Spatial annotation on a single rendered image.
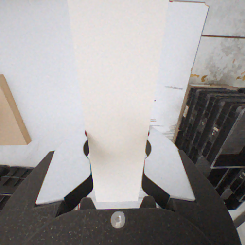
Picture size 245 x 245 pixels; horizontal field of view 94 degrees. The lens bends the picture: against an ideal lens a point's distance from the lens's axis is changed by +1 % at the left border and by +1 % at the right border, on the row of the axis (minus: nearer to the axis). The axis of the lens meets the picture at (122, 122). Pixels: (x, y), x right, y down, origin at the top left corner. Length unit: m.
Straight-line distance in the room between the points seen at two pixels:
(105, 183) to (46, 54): 0.35
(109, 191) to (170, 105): 0.32
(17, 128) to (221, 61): 1.41
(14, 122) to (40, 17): 0.30
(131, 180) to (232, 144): 0.94
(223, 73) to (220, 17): 0.42
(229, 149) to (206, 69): 0.67
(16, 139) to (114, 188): 0.43
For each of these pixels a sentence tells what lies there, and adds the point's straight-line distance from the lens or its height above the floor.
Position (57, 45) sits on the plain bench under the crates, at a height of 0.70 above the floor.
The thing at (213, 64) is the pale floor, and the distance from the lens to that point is 1.33.
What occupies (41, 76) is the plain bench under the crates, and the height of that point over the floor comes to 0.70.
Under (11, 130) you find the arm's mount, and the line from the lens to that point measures 0.52.
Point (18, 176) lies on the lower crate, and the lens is 0.64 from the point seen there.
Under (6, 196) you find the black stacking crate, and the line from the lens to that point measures 0.60.
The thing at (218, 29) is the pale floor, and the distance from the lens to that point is 1.32.
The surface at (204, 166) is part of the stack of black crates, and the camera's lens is 1.31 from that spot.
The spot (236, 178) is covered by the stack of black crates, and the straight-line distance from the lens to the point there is 1.40.
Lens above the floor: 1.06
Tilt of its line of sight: 61 degrees down
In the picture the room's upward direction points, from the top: 175 degrees clockwise
